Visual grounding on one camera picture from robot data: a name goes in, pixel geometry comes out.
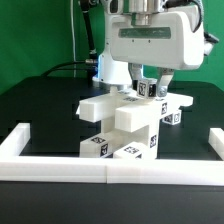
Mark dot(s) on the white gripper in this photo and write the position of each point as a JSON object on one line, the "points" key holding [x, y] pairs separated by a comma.
{"points": [[168, 42]]}

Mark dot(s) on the white tagged cube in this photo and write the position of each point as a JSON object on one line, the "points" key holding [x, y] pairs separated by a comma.
{"points": [[146, 88], [173, 119]]}

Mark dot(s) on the white chair back part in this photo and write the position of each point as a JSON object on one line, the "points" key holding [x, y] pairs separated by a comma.
{"points": [[131, 112]]}

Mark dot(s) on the white chair seat part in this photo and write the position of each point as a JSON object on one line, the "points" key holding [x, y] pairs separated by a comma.
{"points": [[147, 135]]}

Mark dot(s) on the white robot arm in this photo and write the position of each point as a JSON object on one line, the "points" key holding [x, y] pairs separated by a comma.
{"points": [[116, 72]]}

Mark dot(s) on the white sheet with tags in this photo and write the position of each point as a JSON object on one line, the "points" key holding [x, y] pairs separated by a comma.
{"points": [[78, 111]]}

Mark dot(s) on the white U-shaped obstacle frame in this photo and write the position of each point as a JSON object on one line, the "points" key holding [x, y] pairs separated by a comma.
{"points": [[16, 167]]}

